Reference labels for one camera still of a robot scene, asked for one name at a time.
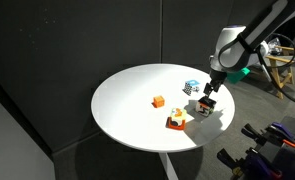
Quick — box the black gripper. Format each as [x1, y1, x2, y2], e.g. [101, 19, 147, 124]
[203, 67, 228, 101]

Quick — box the large purple black clamp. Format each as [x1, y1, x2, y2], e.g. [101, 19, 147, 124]
[216, 147, 284, 180]

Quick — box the white table pedestal leg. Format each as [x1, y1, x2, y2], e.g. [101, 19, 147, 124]
[158, 152, 180, 180]

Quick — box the black soft letter A block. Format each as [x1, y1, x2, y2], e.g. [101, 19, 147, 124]
[195, 96, 218, 118]

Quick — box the blue soft number 4 block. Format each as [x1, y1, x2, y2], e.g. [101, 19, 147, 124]
[182, 79, 202, 97]

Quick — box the purple clamp with orange tip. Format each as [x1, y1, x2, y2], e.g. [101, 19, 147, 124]
[265, 121, 295, 149]

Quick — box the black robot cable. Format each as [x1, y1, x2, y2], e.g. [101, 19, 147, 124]
[218, 32, 295, 108]

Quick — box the small orange wooden cube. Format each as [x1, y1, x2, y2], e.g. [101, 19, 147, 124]
[152, 95, 166, 109]

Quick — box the wooden sawhorse stool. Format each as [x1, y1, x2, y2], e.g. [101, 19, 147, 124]
[264, 45, 295, 101]

